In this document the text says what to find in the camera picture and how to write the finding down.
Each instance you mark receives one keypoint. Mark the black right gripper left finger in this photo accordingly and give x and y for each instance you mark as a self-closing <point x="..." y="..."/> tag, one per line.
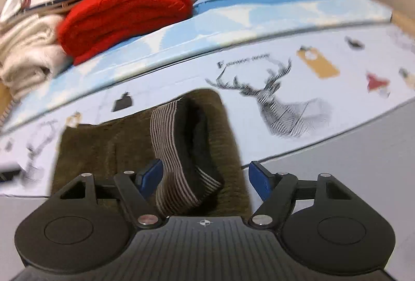
<point x="88" y="222"/>

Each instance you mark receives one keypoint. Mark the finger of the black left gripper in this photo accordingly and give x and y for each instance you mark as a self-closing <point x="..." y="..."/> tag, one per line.
<point x="8" y="171"/>

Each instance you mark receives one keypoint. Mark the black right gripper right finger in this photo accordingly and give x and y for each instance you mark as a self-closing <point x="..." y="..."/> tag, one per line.
<point x="322" y="224"/>

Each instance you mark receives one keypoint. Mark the brown corduroy pants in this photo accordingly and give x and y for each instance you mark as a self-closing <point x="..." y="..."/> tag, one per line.
<point x="190" y="135"/>

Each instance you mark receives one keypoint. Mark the grey printed bed sheet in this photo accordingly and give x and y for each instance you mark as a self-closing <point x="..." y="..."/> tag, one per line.
<point x="309" y="87"/>

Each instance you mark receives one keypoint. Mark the cream folded blanket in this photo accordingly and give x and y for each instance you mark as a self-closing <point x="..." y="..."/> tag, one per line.
<point x="31" y="54"/>

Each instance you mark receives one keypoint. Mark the light blue patterned blanket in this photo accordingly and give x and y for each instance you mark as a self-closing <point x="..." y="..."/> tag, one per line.
<point x="210" y="28"/>

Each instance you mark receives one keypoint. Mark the red folded blanket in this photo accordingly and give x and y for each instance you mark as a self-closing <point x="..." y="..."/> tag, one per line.
<point x="93" y="26"/>

